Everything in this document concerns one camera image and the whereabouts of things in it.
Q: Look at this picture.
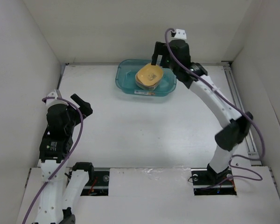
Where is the yellow plate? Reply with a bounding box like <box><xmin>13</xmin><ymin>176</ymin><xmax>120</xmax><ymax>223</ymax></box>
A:
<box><xmin>135</xmin><ymin>63</ymin><xmax>164</xmax><ymax>87</ymax></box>

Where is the beige plate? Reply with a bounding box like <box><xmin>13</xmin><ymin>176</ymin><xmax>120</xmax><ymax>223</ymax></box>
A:
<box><xmin>136</xmin><ymin>80</ymin><xmax>161</xmax><ymax>91</ymax></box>

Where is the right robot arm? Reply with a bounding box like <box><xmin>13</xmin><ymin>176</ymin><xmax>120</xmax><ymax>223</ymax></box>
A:
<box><xmin>151</xmin><ymin>39</ymin><xmax>253</xmax><ymax>184</ymax></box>

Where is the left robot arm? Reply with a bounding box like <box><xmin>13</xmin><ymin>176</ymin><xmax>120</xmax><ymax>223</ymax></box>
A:
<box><xmin>34</xmin><ymin>91</ymin><xmax>95</xmax><ymax>224</ymax></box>

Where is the teal plastic bin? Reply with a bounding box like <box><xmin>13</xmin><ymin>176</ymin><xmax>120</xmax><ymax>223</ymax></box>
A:
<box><xmin>115</xmin><ymin>59</ymin><xmax>177</xmax><ymax>97</ymax></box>

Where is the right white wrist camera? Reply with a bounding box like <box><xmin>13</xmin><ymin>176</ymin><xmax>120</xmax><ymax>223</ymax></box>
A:
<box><xmin>171</xmin><ymin>29</ymin><xmax>187</xmax><ymax>40</ymax></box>

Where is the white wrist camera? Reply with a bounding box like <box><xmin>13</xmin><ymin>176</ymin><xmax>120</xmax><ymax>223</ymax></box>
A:
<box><xmin>42</xmin><ymin>89</ymin><xmax>62</xmax><ymax>108</ymax></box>
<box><xmin>171</xmin><ymin>29</ymin><xmax>187</xmax><ymax>40</ymax></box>

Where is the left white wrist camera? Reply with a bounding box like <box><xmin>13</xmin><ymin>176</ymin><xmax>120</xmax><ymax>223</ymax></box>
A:
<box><xmin>42</xmin><ymin>89</ymin><xmax>62</xmax><ymax>108</ymax></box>

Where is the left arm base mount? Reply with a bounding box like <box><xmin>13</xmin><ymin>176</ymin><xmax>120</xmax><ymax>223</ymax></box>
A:
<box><xmin>81</xmin><ymin>168</ymin><xmax>110</xmax><ymax>196</ymax></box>

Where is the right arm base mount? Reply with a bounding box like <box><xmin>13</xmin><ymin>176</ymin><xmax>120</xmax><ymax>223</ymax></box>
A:
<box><xmin>188</xmin><ymin>168</ymin><xmax>237</xmax><ymax>196</ymax></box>

